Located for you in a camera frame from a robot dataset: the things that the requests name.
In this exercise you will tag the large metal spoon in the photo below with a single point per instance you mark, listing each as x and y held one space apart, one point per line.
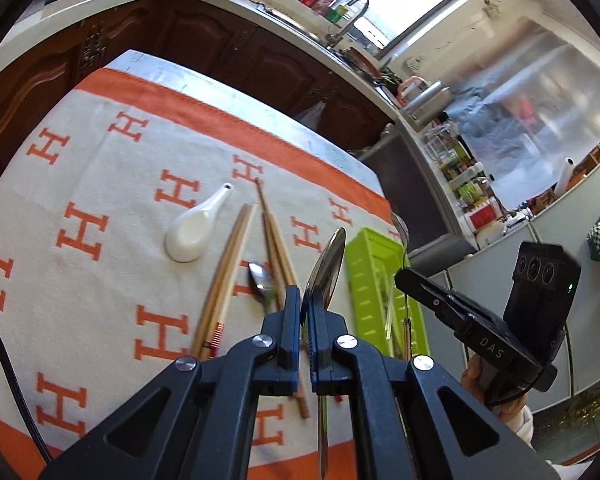
330 260

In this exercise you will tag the grey refrigerator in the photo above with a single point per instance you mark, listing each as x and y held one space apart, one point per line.
445 355

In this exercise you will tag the green plastic tray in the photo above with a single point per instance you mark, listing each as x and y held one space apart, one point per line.
370 280

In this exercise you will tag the person's right hand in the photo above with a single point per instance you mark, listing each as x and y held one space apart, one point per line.
472 372

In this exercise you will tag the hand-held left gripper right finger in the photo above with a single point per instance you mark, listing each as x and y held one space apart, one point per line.
320 340

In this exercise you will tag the steel electric kettle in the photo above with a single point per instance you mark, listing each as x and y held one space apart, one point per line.
430 104

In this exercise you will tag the white ceramic spoon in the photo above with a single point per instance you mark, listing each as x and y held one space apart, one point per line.
187 235

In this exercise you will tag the pink electric kettle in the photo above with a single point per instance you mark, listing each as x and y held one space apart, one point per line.
410 85

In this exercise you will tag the orange white printed blanket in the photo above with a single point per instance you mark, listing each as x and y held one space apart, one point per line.
105 170

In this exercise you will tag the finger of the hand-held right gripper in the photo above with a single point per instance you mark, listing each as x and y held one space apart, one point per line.
425 292

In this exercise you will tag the green bottle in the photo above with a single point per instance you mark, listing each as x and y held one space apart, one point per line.
339 14

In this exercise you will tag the light wooden chopsticks pair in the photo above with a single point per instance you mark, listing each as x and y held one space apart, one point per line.
219 280

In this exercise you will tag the person's right forearm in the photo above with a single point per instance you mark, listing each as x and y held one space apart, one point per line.
522 427

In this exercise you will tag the white roll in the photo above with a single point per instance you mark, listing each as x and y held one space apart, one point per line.
565 172

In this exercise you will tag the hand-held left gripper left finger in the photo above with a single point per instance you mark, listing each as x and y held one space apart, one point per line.
292 330

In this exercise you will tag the brown wooden base cabinets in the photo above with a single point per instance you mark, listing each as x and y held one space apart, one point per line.
205 55

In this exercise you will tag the green box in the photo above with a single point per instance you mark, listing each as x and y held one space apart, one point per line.
467 191

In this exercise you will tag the red-striped bamboo chopstick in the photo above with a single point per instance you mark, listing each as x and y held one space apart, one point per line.
216 332

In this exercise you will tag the glass jar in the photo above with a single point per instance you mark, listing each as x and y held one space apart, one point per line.
437 142

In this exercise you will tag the brown wooden chopstick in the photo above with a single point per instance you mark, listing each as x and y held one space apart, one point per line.
269 237
282 260

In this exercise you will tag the chrome faucet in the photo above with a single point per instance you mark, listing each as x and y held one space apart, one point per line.
360 2

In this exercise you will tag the window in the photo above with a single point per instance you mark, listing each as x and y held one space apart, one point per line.
420 0

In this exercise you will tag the red label jar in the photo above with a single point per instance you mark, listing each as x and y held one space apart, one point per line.
482 216

